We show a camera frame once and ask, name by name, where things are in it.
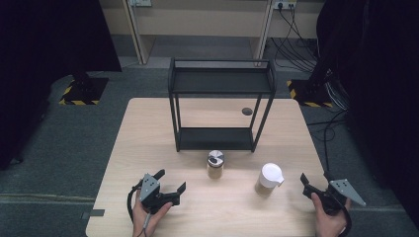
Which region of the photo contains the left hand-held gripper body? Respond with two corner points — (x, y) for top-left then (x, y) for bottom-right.
(138, 173), (182, 215)

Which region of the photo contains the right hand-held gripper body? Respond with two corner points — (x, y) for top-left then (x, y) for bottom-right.
(304, 178), (368, 217)

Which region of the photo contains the jar with white lid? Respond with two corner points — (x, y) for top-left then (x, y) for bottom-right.
(254, 162), (286, 197)

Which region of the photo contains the glass jar with silver lid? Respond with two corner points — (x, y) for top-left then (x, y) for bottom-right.
(206, 149), (226, 181)

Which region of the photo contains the black metal two-tier rack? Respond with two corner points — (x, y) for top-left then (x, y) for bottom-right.
(167, 57), (278, 153)

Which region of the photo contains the person's left hand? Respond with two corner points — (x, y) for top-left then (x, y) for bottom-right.
(131, 197), (174, 237)

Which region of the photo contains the person's right hand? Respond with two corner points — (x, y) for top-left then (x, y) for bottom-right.
(310, 192), (352, 237)

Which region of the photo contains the striped stand base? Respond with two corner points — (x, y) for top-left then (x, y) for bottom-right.
(58, 71), (110, 107)
(286, 78), (334, 109)

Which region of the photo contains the black curtain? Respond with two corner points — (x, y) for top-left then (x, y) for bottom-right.
(0, 0), (124, 171)
(310, 0), (419, 229)

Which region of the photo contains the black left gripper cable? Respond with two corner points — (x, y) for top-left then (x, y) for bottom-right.
(126, 185), (144, 224)

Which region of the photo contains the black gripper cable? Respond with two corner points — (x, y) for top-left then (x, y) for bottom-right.
(338, 202), (353, 237)
(126, 185), (144, 224)

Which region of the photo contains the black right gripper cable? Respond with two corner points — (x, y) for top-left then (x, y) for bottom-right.
(338, 202), (353, 237)

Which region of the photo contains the thin grey cable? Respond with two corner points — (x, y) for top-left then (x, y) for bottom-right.
(137, 212), (153, 237)

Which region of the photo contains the bundle of black floor cables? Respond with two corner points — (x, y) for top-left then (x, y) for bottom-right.
(269, 3), (351, 173)

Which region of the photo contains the white desk frame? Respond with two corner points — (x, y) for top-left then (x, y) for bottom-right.
(98, 0), (327, 66)

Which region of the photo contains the white wall socket with plugs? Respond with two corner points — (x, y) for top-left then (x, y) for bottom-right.
(273, 0), (297, 11)

